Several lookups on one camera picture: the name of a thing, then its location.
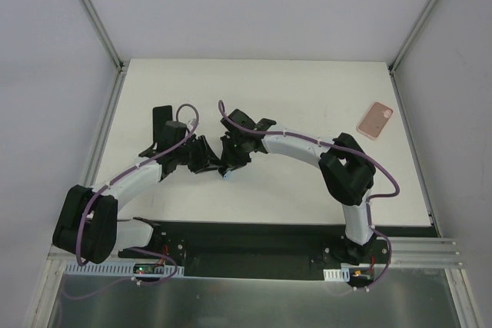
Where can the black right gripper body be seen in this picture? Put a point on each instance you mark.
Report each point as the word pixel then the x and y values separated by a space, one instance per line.
pixel 234 147

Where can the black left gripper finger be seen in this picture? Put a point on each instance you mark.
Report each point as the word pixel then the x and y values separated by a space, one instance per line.
pixel 198 156
pixel 209 160

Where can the light blue phone case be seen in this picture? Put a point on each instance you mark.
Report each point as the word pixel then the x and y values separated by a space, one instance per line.
pixel 227 176

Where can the black screen smartphone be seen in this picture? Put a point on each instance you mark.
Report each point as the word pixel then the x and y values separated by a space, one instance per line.
pixel 160 115

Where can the pink phone case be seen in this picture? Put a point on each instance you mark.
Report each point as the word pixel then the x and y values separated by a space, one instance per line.
pixel 374 120

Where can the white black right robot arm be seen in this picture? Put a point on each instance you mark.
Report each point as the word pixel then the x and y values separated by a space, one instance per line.
pixel 347 173

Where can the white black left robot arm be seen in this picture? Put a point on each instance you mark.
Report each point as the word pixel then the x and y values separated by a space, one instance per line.
pixel 88 224

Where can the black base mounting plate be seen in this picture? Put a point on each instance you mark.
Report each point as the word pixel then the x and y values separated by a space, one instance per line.
pixel 251 251

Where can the left white cable duct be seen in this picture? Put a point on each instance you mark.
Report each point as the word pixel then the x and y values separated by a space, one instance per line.
pixel 124 269

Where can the white cable duct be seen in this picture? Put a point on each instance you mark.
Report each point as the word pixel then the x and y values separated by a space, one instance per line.
pixel 124 269
pixel 337 275

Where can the right white cable duct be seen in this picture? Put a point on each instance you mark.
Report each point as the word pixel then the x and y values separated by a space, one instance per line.
pixel 337 275

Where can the aluminium front frame rail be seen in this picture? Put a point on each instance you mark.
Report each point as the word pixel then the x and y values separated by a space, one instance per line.
pixel 412 245

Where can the left aluminium corner post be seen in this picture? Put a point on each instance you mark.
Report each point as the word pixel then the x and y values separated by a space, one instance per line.
pixel 102 34

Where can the aluminium corner post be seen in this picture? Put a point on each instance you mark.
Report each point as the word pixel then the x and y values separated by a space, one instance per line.
pixel 102 34
pixel 416 28

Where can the right aluminium corner post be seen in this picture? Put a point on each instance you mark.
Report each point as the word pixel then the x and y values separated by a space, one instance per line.
pixel 416 28

